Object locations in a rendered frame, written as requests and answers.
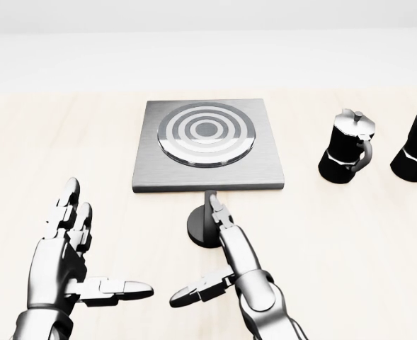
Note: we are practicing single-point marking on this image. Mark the round black stove knob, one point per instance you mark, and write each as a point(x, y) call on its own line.
point(201, 226)

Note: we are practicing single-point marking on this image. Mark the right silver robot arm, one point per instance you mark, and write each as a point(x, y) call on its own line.
point(272, 311)

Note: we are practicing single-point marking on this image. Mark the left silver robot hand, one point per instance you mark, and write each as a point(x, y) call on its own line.
point(52, 262)

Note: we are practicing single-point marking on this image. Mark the grey square stove plate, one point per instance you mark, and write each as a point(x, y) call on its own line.
point(208, 145)

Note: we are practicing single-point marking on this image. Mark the black moka pot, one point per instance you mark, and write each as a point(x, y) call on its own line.
point(415, 148)
point(346, 148)

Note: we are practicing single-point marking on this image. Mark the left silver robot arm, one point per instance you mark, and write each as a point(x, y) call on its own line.
point(40, 324)

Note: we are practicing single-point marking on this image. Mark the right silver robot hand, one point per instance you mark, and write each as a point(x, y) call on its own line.
point(236, 248)

